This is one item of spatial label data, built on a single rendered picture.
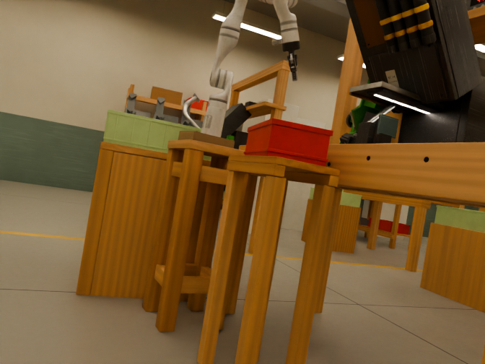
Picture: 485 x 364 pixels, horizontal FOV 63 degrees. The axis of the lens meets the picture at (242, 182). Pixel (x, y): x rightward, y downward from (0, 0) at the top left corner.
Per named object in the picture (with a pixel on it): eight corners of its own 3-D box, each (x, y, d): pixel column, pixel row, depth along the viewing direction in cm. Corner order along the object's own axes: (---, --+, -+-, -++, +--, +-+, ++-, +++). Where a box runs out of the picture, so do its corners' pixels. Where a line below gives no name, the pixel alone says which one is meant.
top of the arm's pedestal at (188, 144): (189, 148, 170) (190, 139, 170) (167, 148, 198) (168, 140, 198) (252, 160, 185) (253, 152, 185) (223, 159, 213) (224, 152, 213)
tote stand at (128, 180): (75, 294, 200) (101, 141, 200) (83, 267, 249) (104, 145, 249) (205, 302, 220) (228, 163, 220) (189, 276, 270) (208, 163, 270)
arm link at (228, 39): (219, 29, 189) (238, 34, 191) (208, 86, 195) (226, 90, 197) (220, 27, 181) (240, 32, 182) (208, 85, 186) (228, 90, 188)
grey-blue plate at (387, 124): (376, 150, 146) (382, 113, 146) (372, 150, 147) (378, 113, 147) (393, 155, 150) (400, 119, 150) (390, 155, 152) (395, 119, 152)
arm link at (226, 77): (233, 74, 196) (226, 107, 196) (214, 69, 194) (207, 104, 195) (235, 70, 187) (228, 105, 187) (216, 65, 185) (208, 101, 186)
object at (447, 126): (459, 163, 143) (474, 71, 143) (392, 161, 170) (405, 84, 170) (488, 171, 152) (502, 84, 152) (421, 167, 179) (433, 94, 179)
